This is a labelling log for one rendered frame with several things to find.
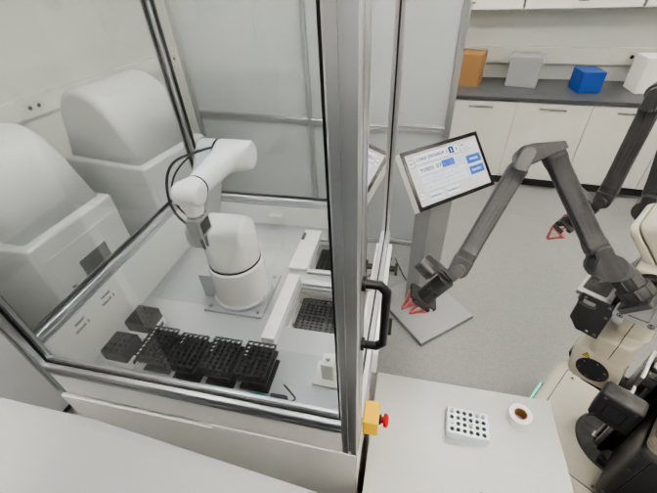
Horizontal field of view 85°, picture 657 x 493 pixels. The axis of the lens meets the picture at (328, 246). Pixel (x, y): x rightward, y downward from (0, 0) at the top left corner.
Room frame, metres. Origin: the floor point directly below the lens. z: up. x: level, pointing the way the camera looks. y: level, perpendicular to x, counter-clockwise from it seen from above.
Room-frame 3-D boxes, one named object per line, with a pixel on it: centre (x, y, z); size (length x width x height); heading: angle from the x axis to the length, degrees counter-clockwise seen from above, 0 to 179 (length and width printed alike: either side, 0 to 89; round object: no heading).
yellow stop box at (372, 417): (0.52, -0.10, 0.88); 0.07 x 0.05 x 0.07; 165
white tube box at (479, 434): (0.52, -0.41, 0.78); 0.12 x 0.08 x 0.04; 73
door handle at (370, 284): (0.42, -0.08, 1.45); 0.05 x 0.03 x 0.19; 75
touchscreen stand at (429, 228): (1.70, -0.64, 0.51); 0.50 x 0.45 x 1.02; 27
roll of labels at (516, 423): (0.54, -0.58, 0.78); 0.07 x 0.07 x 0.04
